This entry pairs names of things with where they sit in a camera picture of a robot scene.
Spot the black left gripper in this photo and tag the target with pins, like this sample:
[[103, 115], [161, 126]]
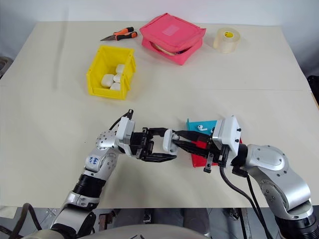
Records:
[[140, 145]]

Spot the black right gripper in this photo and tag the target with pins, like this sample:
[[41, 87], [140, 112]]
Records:
[[214, 156]]

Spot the white earbud case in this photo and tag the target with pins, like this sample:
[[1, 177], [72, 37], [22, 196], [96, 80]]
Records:
[[107, 80], [117, 78], [115, 86], [167, 143]]

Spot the white earbud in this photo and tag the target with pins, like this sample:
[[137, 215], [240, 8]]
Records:
[[176, 137], [212, 130], [202, 128]]

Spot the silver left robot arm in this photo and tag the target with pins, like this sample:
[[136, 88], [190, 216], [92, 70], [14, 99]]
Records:
[[98, 161]]

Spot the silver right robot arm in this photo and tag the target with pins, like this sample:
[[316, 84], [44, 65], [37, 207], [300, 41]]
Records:
[[276, 169]]

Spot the white closed earbud case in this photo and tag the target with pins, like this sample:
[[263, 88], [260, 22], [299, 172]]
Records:
[[107, 80], [117, 78], [115, 86]]

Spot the yellow plastic bin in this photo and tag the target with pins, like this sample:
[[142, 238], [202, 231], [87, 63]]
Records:
[[99, 74]]

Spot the teal plastic tray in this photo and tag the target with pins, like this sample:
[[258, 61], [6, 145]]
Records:
[[194, 125]]

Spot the red plastic tray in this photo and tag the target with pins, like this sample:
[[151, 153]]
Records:
[[199, 160]]

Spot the grey robot torso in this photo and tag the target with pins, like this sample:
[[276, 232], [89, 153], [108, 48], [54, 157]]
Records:
[[154, 231]]

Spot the clear tape roll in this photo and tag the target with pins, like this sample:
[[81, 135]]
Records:
[[225, 42]]

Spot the pink fabric zip pouch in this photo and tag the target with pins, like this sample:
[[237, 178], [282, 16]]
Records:
[[172, 32]]

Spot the orange black pliers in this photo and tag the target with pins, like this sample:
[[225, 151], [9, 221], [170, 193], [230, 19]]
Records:
[[122, 33]]

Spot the black equipment at edge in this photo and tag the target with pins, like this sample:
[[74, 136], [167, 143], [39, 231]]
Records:
[[314, 89]]

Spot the dark round object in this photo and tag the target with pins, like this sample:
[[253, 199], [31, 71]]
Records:
[[4, 66]]

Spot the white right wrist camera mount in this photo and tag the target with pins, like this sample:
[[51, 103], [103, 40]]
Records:
[[228, 135]]

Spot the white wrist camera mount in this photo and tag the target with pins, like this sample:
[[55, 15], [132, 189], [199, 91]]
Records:
[[124, 132], [228, 135]]

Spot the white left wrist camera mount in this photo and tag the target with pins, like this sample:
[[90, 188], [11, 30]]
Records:
[[124, 132]]

